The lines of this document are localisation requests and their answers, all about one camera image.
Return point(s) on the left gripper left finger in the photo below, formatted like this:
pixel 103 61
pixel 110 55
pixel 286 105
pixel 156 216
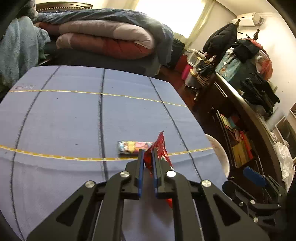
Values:
pixel 111 195

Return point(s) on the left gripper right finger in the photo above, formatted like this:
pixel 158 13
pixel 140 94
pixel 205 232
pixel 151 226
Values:
pixel 169 184

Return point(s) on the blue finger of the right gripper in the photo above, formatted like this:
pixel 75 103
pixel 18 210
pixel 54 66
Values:
pixel 254 177

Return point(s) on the red snack wrapper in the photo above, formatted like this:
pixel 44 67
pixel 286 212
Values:
pixel 159 152

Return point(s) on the white round trash bin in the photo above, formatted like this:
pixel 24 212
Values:
pixel 221 154

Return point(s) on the colourful candy bar wrapper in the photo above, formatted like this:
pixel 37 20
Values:
pixel 132 147

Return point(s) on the dark wooden dresser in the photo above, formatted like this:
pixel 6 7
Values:
pixel 225 115

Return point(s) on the pile of dark clothes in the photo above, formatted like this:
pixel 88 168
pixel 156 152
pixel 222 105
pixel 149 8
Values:
pixel 257 91

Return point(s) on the blue checked tablecloth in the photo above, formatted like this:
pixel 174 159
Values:
pixel 60 127

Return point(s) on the black suitcase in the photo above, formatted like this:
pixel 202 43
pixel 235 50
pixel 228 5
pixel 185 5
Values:
pixel 176 52

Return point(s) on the black hanging jacket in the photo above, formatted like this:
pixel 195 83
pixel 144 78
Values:
pixel 220 40

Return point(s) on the pink and red folded quilt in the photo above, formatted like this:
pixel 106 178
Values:
pixel 109 38

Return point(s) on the dark blue duvet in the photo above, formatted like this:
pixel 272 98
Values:
pixel 162 34

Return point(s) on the white air conditioner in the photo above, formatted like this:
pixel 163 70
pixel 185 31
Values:
pixel 248 20

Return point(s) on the light blue blanket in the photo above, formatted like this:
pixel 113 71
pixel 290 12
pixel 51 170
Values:
pixel 21 49

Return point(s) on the wooden headboard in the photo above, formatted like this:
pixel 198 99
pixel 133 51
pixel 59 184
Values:
pixel 61 6

